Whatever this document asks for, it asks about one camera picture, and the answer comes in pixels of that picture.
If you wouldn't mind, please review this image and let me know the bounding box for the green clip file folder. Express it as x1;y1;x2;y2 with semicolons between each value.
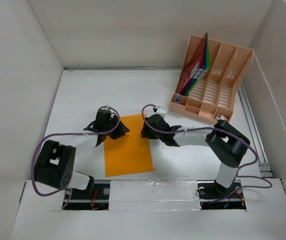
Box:
185;33;211;96

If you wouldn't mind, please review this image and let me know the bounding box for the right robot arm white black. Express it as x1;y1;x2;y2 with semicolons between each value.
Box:
141;114;250;199

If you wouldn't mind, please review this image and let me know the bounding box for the magenta clip file folder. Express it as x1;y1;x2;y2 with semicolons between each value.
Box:
179;33;208;95

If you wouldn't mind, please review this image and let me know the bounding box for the orange book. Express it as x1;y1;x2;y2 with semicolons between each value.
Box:
104;114;154;177

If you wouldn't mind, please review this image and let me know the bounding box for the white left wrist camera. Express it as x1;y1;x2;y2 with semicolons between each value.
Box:
99;105;111;111

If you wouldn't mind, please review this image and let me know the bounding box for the blue clip file folder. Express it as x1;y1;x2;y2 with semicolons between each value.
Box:
184;37;210;96

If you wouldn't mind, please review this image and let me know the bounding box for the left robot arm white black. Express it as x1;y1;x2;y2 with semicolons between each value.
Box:
31;108;130;198

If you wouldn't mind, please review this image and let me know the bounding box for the peach plastic file organizer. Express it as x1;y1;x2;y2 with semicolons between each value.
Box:
169;35;254;124

